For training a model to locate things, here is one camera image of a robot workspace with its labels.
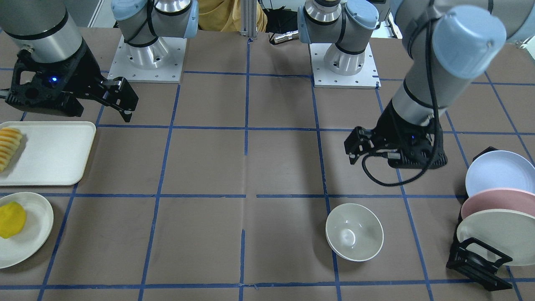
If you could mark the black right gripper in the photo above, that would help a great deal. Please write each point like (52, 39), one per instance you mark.
(85, 74)

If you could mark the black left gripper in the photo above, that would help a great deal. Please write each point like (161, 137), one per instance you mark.
(387, 127)

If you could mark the white ceramic bowl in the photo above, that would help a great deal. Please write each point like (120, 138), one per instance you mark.
(354, 232)

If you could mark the yellow lemon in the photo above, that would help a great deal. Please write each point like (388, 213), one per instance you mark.
(12, 219)

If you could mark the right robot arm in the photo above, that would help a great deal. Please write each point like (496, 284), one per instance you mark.
(46, 29)

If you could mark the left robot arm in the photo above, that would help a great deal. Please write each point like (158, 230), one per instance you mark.
(451, 42)

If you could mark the rectangular cream tray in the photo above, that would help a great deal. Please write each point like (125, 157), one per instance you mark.
(52, 153)

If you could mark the sliced yellow fruit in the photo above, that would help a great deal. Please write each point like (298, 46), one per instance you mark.
(10, 141)

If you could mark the person in yellow shirt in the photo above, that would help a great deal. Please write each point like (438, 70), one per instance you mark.
(220, 15)

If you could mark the blue plate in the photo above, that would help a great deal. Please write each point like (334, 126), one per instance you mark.
(500, 169)

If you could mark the pink plate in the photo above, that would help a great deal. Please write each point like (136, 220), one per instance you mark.
(500, 198)

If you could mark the round cream plate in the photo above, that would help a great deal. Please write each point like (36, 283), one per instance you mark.
(35, 232)

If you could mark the black dish rack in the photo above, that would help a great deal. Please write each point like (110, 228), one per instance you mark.
(476, 267)

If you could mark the cream plate in rack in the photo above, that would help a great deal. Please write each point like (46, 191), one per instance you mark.
(509, 231)

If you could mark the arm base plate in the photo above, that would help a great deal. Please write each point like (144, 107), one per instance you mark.
(160, 62)
(335, 69)

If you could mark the aluminium frame post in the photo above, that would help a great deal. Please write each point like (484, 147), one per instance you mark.
(248, 13)

